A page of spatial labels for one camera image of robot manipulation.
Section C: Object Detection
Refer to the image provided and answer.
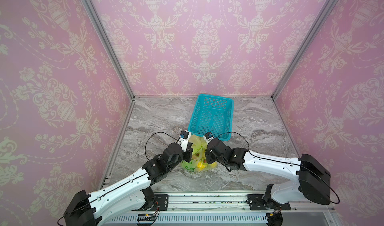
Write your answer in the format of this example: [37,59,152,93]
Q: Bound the aluminium front rail frame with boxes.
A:
[103,192,342,226]

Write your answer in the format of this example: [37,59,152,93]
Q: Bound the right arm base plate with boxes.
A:
[246,194,291,211]

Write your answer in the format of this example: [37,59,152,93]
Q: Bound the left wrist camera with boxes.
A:
[179,130,193,152]

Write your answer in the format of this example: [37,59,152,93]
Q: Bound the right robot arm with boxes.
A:
[205,137,331,210]

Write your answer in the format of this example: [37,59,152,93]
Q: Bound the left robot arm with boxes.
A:
[63,141,193,226]

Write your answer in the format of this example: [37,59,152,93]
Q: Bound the teal plastic basket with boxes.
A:
[188,94,235,142]

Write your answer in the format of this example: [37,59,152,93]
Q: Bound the yellow-green plastic bag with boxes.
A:
[181,135,218,174]

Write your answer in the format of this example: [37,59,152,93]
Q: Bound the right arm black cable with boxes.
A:
[216,131,341,205]

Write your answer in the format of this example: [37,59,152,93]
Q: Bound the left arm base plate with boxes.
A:
[140,194,169,211]

